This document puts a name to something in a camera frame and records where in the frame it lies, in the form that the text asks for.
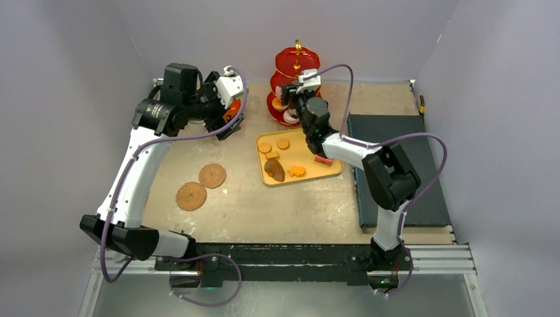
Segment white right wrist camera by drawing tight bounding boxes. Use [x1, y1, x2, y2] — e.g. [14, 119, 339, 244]
[296, 69, 322, 94]

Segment red white cake slice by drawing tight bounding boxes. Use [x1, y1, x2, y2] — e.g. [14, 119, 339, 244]
[314, 155, 333, 166]

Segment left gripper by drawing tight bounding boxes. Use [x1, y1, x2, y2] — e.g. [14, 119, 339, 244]
[184, 72, 244, 139]

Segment red three tier stand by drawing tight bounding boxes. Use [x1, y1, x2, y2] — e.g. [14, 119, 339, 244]
[266, 38, 320, 127]

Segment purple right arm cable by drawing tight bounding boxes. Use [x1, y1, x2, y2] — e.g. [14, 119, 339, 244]
[312, 63, 449, 299]

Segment round woven coaster far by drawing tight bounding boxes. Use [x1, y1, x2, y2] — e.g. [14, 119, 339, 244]
[198, 163, 227, 189]

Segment square scalloped biscuit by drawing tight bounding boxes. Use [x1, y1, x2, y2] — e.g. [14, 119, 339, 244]
[265, 151, 279, 160]

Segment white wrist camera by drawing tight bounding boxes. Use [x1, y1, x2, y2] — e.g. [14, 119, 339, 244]
[296, 69, 322, 94]
[215, 65, 244, 110]

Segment orange fish cookie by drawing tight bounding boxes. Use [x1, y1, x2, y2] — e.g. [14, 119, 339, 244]
[288, 166, 306, 178]

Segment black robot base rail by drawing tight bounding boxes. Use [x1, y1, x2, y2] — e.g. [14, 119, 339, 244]
[155, 242, 412, 289]

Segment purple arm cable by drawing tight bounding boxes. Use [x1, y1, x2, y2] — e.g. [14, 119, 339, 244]
[312, 63, 449, 299]
[100, 66, 248, 308]

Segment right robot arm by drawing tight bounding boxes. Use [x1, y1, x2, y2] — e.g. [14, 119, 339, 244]
[279, 83, 421, 269]

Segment round biscuit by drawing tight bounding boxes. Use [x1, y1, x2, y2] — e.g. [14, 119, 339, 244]
[276, 138, 291, 150]
[258, 142, 272, 154]

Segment yellow black tool handle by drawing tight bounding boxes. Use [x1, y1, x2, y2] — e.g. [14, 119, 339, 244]
[418, 94, 425, 118]

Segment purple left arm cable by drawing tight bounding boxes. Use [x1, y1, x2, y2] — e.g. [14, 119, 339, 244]
[100, 66, 248, 308]

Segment yellow serving tray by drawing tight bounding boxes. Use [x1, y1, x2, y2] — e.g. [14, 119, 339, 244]
[255, 129, 344, 186]

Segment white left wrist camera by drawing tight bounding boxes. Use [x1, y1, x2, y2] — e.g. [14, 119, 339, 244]
[215, 65, 244, 110]

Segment orange mug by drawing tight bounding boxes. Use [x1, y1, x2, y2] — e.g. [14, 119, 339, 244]
[223, 99, 241, 122]

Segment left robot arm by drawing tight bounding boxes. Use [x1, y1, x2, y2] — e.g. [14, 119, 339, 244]
[79, 63, 247, 270]

